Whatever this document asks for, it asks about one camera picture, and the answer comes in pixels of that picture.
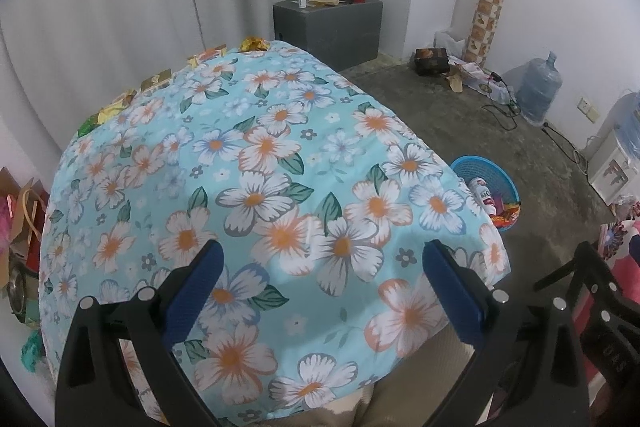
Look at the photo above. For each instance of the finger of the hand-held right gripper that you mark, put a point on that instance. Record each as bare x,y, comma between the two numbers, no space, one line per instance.
597,274
555,276

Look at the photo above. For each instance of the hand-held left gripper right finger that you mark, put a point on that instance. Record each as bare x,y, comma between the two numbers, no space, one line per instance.
457,297

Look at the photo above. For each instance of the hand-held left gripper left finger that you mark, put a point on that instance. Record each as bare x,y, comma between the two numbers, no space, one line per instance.
195,292

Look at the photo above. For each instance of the white and red snack packet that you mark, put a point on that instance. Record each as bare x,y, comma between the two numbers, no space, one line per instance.
481,194

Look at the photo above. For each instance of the blue plastic basket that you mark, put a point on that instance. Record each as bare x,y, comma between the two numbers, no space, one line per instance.
492,172

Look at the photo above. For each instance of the pink floral clothing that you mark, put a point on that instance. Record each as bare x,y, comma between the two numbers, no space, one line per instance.
622,239

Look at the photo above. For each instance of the white water dispenser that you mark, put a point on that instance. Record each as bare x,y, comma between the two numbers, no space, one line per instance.
607,162

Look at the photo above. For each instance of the floral blue tablecloth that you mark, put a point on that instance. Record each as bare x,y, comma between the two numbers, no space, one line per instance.
280,187

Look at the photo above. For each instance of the blue water jug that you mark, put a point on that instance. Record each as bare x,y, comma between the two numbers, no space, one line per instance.
632,119
539,92

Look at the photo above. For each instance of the green cloth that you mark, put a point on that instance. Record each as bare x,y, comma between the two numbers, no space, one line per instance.
32,352

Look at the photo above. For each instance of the metal pot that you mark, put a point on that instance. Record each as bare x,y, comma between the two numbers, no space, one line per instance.
20,292

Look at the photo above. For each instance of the brown paper bag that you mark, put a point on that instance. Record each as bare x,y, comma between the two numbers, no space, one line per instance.
27,217

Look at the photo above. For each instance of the green snack packet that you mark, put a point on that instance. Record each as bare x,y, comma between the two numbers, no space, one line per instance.
88,127

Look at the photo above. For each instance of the yellow snack packet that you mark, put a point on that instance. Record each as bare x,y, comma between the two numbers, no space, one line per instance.
114,109

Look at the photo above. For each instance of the gold box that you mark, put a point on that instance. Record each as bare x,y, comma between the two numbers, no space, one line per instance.
156,82

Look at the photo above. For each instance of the scattered papers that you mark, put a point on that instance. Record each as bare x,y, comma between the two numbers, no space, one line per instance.
472,74

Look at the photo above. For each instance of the orange and white snack packet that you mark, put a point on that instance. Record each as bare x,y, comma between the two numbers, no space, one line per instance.
207,55

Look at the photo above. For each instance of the dark box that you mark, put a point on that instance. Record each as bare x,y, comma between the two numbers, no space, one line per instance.
431,61

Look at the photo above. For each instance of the white bag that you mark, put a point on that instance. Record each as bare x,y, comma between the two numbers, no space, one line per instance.
447,42

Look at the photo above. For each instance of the gold crumpled wrapper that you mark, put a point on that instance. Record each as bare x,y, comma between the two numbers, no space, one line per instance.
255,43

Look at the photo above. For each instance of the patterned paper roll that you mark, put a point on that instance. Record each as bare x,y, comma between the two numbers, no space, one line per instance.
487,14

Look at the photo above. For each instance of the white roll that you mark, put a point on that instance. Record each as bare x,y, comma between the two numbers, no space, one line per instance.
465,7

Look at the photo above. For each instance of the grey cabinet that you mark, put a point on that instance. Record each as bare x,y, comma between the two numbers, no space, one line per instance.
325,32

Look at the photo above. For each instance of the wooden piece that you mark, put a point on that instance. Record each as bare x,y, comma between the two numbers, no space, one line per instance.
324,2

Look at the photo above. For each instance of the wall socket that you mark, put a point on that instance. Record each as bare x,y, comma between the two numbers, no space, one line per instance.
589,109

